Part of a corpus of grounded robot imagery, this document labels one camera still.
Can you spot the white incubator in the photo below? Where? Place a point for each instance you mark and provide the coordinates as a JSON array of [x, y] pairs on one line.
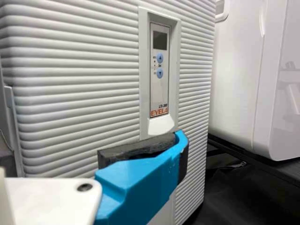
[[11, 140]]

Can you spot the white box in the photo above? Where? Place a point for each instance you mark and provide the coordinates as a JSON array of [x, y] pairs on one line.
[[246, 82]]

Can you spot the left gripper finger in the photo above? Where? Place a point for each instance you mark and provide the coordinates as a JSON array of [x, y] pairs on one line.
[[140, 182]]

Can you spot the incubator door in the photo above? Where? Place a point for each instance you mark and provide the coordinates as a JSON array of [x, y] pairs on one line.
[[70, 82]]

